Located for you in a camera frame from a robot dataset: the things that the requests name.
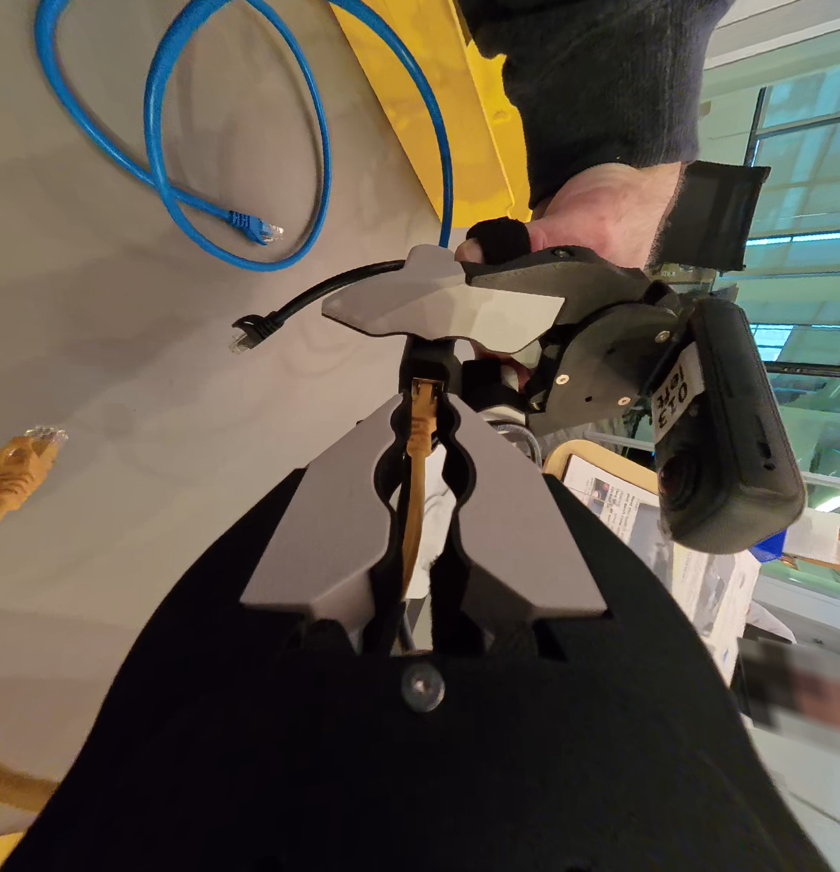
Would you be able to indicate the yellow divided plastic bin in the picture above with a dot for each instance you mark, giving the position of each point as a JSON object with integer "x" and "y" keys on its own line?
{"x": 420, "y": 102}

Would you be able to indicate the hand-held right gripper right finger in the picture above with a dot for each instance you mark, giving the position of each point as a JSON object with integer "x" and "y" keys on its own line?
{"x": 522, "y": 538}

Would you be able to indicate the black network switch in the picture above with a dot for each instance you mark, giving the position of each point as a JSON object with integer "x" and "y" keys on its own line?
{"x": 426, "y": 354}

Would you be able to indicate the black slanted pole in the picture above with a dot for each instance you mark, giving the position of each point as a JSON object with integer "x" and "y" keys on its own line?
{"x": 815, "y": 369}

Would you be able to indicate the printed instruction sheet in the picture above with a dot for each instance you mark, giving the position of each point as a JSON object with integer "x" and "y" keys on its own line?
{"x": 706, "y": 593}

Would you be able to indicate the white box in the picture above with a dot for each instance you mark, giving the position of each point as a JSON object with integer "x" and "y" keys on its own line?
{"x": 815, "y": 535}

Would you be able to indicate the person's left hand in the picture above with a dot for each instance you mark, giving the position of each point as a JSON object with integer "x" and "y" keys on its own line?
{"x": 597, "y": 211}

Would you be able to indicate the person's left forearm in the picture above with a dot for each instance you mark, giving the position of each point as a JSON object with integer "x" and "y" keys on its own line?
{"x": 597, "y": 88}

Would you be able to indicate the wooden board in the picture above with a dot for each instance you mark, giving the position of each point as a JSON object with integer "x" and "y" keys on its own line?
{"x": 583, "y": 451}

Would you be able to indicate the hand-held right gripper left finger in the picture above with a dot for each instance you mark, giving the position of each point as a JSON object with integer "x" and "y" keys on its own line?
{"x": 324, "y": 531}

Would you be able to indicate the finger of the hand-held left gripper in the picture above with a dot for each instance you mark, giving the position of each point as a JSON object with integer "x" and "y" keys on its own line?
{"x": 433, "y": 306}

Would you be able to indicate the blue storage bin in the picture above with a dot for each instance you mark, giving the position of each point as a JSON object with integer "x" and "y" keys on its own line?
{"x": 771, "y": 548}

